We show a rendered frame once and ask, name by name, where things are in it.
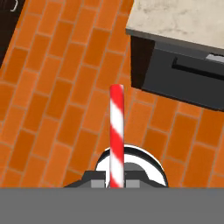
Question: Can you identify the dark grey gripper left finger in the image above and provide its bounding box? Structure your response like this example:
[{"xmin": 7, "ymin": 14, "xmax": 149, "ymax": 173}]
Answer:
[{"xmin": 63, "ymin": 170, "xmax": 111, "ymax": 189}]

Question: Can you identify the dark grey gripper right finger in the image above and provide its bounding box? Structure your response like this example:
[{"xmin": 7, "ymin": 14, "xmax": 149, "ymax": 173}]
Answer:
[{"xmin": 123, "ymin": 162, "xmax": 161, "ymax": 189}]

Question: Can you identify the red and white striped straw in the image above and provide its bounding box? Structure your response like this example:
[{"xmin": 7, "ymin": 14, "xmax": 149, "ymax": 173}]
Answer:
[{"xmin": 108, "ymin": 83, "xmax": 126, "ymax": 189}]

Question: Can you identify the dark brown counter cabinet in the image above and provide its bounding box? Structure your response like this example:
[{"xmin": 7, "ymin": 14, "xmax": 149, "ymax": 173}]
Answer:
[{"xmin": 129, "ymin": 34, "xmax": 157, "ymax": 90}]

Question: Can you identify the round white black-rimmed object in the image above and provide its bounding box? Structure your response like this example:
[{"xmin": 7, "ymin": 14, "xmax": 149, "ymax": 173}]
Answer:
[{"xmin": 94, "ymin": 144, "xmax": 170, "ymax": 189}]

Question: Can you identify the dark grey appliance door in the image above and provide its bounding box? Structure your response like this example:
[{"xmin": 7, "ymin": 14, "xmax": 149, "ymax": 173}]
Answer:
[{"xmin": 142, "ymin": 39, "xmax": 224, "ymax": 112}]

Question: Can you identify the dark brown cupboard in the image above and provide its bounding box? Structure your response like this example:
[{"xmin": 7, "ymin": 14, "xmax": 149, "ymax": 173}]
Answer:
[{"xmin": 0, "ymin": 0, "xmax": 31, "ymax": 68}]

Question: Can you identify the black appliance door handle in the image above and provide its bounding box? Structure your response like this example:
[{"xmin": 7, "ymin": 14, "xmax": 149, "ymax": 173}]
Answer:
[{"xmin": 171, "ymin": 56, "xmax": 224, "ymax": 81}]

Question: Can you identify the silver cupboard handle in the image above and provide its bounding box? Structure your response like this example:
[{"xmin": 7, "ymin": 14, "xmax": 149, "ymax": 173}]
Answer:
[{"xmin": 10, "ymin": 0, "xmax": 20, "ymax": 13}]

